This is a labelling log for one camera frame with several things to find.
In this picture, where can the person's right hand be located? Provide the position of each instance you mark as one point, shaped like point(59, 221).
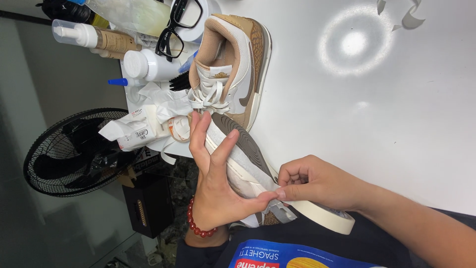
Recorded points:
point(319, 182)

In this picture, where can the person's left hand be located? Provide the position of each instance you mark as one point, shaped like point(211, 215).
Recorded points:
point(215, 193)

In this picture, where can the cream masking tape roll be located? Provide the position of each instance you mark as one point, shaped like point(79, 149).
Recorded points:
point(327, 217)

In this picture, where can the tan white sneaker with taped sole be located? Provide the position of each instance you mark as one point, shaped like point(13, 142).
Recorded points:
point(245, 156)

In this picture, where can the black box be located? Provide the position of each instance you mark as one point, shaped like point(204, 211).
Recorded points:
point(148, 208)

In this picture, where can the person's dark printed shirt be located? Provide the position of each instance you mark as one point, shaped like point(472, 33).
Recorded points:
point(334, 249)

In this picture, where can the orange printed tape roll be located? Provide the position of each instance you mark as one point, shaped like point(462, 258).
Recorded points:
point(179, 128)

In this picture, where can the white wet wipes pack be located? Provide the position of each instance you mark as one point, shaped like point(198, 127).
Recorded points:
point(137, 128)

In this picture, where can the crumpled white tissue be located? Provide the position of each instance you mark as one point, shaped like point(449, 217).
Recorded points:
point(167, 100)

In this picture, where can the black bristle brush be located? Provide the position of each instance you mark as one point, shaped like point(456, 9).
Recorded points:
point(181, 82)

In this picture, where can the tan white laced sneaker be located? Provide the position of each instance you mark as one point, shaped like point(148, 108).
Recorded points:
point(241, 63)

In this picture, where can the pale blue capped tube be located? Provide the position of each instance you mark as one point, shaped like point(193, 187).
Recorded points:
point(187, 63)

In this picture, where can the white plastic bottle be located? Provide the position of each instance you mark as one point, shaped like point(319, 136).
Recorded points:
point(152, 65)

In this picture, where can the small blue tipped bottle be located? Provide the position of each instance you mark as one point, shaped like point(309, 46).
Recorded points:
point(122, 82)

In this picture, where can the black floor fan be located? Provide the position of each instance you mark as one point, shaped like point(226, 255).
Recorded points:
point(70, 156)

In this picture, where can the black framed glasses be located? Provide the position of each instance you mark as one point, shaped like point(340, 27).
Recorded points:
point(174, 33)

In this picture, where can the white round container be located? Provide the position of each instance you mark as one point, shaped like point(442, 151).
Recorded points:
point(208, 15)

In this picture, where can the curled white paper scrap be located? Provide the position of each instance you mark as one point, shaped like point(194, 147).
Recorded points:
point(411, 20)

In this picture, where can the foam pump bottle brown label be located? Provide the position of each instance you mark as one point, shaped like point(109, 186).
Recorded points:
point(108, 39)

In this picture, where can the clear plastic spray bottle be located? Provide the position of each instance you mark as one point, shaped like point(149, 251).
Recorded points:
point(130, 15)

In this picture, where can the black rounded object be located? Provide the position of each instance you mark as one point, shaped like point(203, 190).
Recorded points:
point(65, 10)

